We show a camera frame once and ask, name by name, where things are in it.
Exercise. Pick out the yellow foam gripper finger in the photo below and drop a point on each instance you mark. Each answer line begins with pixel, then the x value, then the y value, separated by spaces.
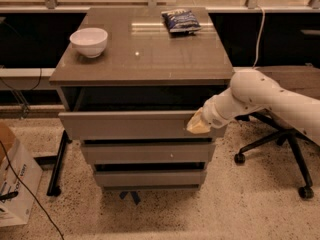
pixel 200 122

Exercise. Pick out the grey top drawer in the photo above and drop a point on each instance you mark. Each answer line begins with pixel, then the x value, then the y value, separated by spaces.
pixel 114 125

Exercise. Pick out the grey drawer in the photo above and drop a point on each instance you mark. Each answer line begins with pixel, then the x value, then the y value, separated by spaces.
pixel 150 175
pixel 114 125
pixel 148 152

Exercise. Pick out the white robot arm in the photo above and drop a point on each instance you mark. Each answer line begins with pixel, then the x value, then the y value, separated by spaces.
pixel 251 91

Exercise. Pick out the grey drawer cabinet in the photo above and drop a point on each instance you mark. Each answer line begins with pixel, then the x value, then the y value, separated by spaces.
pixel 143 68

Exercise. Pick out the grey middle drawer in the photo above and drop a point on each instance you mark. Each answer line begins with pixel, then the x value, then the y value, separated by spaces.
pixel 148 152

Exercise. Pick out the grey bottom drawer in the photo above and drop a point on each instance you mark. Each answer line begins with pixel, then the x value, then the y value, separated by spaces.
pixel 150 175

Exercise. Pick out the grey office chair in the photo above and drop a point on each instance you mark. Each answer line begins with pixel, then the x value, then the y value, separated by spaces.
pixel 304 80

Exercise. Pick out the blue chip bag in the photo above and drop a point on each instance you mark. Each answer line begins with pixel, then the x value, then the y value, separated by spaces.
pixel 180 20

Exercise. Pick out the white ceramic bowl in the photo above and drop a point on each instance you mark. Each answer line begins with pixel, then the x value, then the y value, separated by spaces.
pixel 89 42

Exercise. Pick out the black metal floor bar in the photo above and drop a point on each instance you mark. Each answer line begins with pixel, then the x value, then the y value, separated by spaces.
pixel 56 161

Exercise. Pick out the cardboard box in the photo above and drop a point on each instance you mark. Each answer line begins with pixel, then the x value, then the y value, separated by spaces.
pixel 18 171

